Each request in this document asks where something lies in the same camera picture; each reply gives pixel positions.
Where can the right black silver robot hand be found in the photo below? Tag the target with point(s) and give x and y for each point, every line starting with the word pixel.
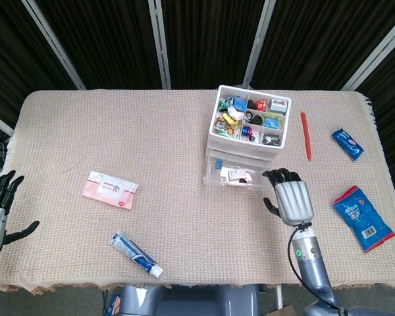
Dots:
pixel 293 204

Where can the small white staple box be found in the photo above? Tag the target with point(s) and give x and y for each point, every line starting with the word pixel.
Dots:
pixel 234 174

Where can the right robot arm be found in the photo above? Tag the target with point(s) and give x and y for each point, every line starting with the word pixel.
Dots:
pixel 307 256

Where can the white mahjong tile box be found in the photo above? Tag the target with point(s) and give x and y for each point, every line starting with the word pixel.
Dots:
pixel 279 105

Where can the dark red small item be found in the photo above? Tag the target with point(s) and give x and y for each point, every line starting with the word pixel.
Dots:
pixel 243 180

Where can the black clips pile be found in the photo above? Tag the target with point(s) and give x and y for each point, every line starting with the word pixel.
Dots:
pixel 272 140

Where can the red pen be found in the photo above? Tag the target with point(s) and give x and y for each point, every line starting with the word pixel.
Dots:
pixel 305 135

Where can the blue snack bag red edges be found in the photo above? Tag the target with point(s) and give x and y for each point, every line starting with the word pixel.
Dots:
pixel 362 219

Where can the blue cookie pack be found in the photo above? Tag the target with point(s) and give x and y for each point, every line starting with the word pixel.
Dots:
pixel 347 143

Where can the green and blue packet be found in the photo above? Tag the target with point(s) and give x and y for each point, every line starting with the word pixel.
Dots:
pixel 272 122

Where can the coloured clips stack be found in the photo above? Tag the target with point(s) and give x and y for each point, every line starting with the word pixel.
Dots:
pixel 247 131

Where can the black oval disc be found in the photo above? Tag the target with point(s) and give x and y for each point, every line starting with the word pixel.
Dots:
pixel 257 120

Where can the colourful candy wrappers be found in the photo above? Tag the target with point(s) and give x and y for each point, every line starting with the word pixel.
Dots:
pixel 225 129

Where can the orange red small item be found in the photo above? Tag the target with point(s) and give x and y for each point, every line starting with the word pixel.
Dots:
pixel 261 104

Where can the white crumpled tissue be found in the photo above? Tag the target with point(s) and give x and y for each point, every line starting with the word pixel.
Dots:
pixel 237 113

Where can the black round item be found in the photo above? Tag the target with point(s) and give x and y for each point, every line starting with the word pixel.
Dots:
pixel 251 104

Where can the yellow small packet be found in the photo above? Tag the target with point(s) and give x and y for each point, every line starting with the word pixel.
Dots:
pixel 227 118

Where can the beige woven tablecloth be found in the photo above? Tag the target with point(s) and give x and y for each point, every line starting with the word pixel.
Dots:
pixel 184 214

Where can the blue small packet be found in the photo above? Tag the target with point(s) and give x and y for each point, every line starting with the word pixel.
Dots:
pixel 240 103

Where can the pink wet wipes pack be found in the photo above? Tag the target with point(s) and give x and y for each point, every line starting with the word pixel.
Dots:
pixel 110 191

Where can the green small pack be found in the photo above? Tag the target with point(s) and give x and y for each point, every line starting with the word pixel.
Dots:
pixel 224 103

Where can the grey robot torso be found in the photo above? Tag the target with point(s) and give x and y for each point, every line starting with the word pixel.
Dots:
pixel 191 301

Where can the blue white toothpaste tube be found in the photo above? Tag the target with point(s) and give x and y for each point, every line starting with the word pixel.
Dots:
pixel 135 253

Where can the blue pack on floor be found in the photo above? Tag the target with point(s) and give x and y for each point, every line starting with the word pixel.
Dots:
pixel 115 304

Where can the white plastic drawer organizer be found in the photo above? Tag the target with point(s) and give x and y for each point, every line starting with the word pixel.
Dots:
pixel 230 140

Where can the grey aluminium frame post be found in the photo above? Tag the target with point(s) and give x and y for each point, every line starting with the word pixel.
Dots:
pixel 262 33
pixel 53 42
pixel 375 61
pixel 0 123
pixel 160 42

